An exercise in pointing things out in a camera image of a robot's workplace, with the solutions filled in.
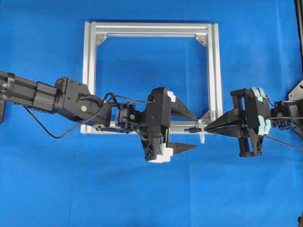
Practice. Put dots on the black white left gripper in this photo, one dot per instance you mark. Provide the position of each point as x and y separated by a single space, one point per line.
155 126

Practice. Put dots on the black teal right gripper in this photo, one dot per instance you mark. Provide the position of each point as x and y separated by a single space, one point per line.
251 111

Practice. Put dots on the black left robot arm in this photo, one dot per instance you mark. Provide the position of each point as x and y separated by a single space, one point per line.
113 113

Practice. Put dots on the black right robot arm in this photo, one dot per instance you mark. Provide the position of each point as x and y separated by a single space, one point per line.
286 115

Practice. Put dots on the white string loop tie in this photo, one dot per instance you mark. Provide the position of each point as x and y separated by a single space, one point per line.
200 129

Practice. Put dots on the grey right base plate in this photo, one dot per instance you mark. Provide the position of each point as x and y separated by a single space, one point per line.
297 92

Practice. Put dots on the silver aluminium extrusion frame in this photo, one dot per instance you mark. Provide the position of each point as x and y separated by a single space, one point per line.
206 34

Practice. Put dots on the black vertical post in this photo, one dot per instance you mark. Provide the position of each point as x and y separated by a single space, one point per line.
299 16

